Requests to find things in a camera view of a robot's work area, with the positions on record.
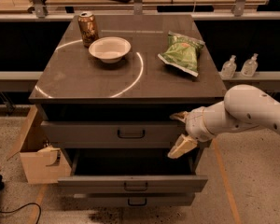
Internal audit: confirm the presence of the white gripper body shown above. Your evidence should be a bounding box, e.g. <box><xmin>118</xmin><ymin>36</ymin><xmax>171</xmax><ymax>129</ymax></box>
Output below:
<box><xmin>185</xmin><ymin>107</ymin><xmax>215</xmax><ymax>142</ymax></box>

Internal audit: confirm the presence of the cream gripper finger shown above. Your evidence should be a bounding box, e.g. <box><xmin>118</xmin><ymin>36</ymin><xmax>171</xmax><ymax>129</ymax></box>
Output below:
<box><xmin>168</xmin><ymin>134</ymin><xmax>198</xmax><ymax>159</ymax></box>
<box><xmin>170</xmin><ymin>111</ymin><xmax>188</xmax><ymax>123</ymax></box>

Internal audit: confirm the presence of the grey top drawer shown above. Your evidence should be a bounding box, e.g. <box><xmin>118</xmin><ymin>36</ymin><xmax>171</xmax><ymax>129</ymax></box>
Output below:
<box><xmin>41</xmin><ymin>120</ymin><xmax>186</xmax><ymax>148</ymax></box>

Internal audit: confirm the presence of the grey drawer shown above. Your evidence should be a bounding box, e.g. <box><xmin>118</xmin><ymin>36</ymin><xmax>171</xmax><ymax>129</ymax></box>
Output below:
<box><xmin>88</xmin><ymin>193</ymin><xmax>195</xmax><ymax>207</ymax></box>
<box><xmin>58</xmin><ymin>148</ymin><xmax>207</xmax><ymax>194</ymax></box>
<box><xmin>41</xmin><ymin>120</ymin><xmax>186</xmax><ymax>148</ymax></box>

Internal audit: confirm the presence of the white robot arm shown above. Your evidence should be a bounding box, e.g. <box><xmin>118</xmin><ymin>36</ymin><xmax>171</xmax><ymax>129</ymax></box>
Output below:
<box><xmin>168</xmin><ymin>85</ymin><xmax>280</xmax><ymax>159</ymax></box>

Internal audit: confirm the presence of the grey drawer cabinet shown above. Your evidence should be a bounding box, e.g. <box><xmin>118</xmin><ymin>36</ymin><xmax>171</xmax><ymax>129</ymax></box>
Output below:
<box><xmin>28</xmin><ymin>13</ymin><xmax>231</xmax><ymax>207</ymax></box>

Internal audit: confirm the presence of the grey bottom drawer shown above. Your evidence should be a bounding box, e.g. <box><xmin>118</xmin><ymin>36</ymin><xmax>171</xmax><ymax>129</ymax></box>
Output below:
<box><xmin>88</xmin><ymin>193</ymin><xmax>195</xmax><ymax>207</ymax></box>

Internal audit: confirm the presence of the grey middle drawer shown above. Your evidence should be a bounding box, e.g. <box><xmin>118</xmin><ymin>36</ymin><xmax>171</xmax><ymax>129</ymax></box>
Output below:
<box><xmin>58</xmin><ymin>148</ymin><xmax>207</xmax><ymax>194</ymax></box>

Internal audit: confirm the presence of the green chip bag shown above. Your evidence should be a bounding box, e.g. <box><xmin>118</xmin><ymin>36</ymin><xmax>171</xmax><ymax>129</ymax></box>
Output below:
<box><xmin>158</xmin><ymin>31</ymin><xmax>204</xmax><ymax>77</ymax></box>

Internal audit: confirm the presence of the left clear sanitizer bottle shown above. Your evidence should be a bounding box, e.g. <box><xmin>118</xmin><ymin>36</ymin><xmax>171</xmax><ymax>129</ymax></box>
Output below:
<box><xmin>221</xmin><ymin>55</ymin><xmax>237</xmax><ymax>78</ymax></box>

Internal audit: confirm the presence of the clear sanitizer bottle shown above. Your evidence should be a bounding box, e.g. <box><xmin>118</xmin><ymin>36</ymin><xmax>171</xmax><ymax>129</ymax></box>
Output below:
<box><xmin>221</xmin><ymin>55</ymin><xmax>237</xmax><ymax>78</ymax></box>
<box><xmin>241</xmin><ymin>53</ymin><xmax>258</xmax><ymax>77</ymax></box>

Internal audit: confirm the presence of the right clear sanitizer bottle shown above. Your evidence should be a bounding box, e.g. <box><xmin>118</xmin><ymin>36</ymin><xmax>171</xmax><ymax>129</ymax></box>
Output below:
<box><xmin>241</xmin><ymin>53</ymin><xmax>258</xmax><ymax>77</ymax></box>

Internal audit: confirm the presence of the white bowl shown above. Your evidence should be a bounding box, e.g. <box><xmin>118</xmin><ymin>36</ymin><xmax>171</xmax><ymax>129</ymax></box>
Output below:
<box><xmin>89</xmin><ymin>36</ymin><xmax>132</xmax><ymax>63</ymax></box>

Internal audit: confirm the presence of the brown soda can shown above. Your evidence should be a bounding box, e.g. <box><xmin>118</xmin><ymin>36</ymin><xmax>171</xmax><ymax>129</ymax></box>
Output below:
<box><xmin>77</xmin><ymin>11</ymin><xmax>99</xmax><ymax>48</ymax></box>

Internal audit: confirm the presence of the cardboard box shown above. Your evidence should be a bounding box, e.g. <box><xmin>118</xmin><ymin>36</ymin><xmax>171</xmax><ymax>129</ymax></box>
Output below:
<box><xmin>7</xmin><ymin>105</ymin><xmax>71</xmax><ymax>184</ymax></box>

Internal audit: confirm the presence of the black cable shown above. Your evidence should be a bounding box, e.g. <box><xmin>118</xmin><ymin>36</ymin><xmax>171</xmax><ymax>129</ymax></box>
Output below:
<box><xmin>0</xmin><ymin>202</ymin><xmax>42</xmax><ymax>224</ymax></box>

